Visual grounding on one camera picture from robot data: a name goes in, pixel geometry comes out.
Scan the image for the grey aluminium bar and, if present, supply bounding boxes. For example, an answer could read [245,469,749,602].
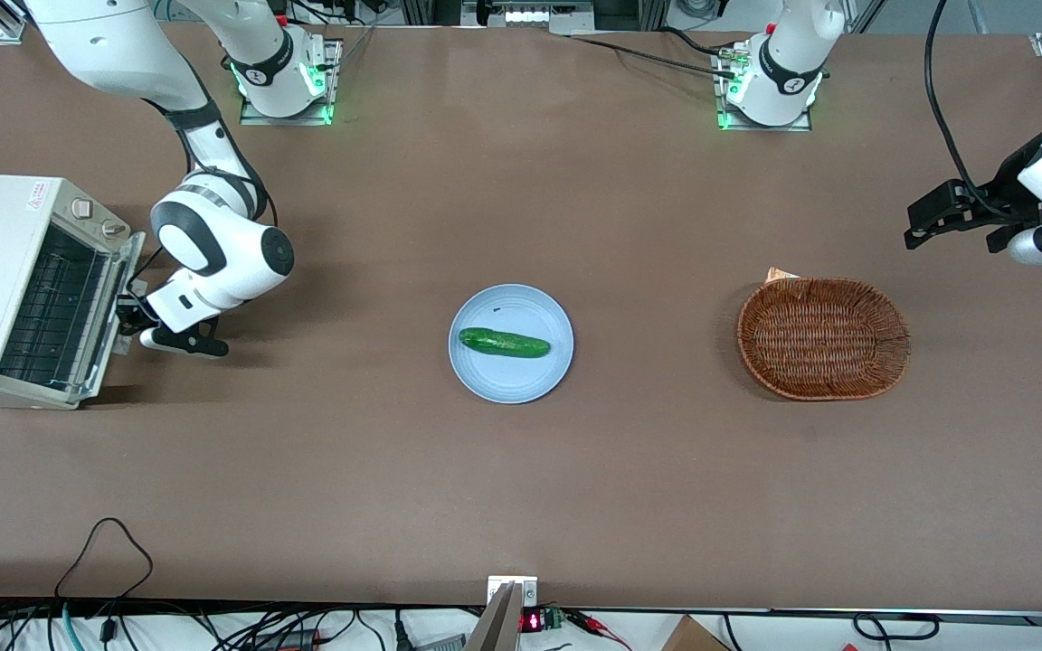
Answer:
[465,581,522,651]

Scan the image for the silver metal bracket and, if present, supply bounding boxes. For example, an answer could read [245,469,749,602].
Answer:
[487,575,540,609]

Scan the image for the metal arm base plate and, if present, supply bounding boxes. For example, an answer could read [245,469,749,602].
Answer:
[239,38,343,126]
[714,41,813,133]

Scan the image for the black coiled cable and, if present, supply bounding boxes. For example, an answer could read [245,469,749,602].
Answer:
[854,613,941,641]

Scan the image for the green cucumber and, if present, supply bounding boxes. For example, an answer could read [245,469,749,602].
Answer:
[459,327,552,359]

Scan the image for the light blue plate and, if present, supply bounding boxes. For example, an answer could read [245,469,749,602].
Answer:
[448,284,574,404]

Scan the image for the grey oven door with handle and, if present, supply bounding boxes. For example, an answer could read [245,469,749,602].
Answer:
[78,231,148,405]

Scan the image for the black looping cable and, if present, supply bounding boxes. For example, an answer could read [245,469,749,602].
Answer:
[55,517,154,602]

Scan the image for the oven wire rack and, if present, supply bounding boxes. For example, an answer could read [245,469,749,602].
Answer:
[0,228,117,388]

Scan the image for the brown cardboard box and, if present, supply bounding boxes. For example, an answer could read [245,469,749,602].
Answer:
[661,615,730,651]

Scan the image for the red black test leads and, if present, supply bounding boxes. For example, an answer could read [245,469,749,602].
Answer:
[566,610,632,651]

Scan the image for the thick black hanging cable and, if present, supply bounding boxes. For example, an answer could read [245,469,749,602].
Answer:
[925,0,997,220]

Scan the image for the black cable across table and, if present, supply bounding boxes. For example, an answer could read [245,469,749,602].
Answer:
[569,27,744,82]

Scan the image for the silver lit fixture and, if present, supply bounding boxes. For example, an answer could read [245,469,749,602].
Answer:
[462,0,594,30]

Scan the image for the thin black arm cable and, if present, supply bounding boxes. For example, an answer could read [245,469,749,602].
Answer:
[128,167,279,301]

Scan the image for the brown wicker basket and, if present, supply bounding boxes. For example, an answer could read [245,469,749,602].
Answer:
[737,278,912,401]

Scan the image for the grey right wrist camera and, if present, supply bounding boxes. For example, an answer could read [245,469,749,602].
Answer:
[139,325,231,361]

